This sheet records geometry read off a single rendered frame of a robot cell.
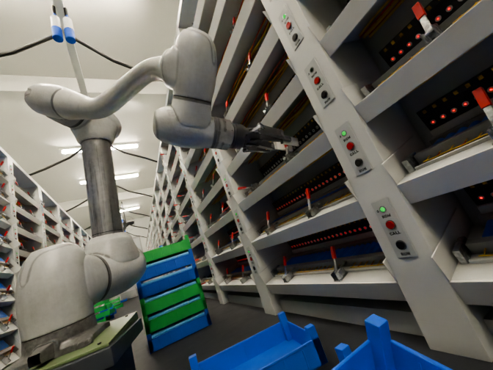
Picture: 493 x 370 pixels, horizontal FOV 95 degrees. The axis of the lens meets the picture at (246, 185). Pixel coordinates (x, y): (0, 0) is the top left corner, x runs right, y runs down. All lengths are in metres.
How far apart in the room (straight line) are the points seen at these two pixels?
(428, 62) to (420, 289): 0.42
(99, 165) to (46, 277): 0.42
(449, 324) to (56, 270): 0.88
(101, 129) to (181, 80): 0.53
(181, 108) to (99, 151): 0.51
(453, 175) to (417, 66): 0.19
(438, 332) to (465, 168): 0.32
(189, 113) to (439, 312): 0.67
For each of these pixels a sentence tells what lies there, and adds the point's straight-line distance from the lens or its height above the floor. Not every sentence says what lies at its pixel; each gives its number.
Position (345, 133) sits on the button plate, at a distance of 0.58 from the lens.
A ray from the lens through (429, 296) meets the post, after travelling 0.59.
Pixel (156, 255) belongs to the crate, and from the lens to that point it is 1.34.
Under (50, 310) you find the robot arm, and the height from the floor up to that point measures 0.32.
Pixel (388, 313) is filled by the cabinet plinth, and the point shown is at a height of 0.04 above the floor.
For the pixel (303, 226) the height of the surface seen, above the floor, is 0.30.
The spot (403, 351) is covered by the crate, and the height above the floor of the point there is 0.13.
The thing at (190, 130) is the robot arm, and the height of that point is 0.62.
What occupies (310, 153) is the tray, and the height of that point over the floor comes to 0.48.
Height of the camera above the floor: 0.30
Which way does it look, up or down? 15 degrees up
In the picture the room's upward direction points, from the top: 20 degrees counter-clockwise
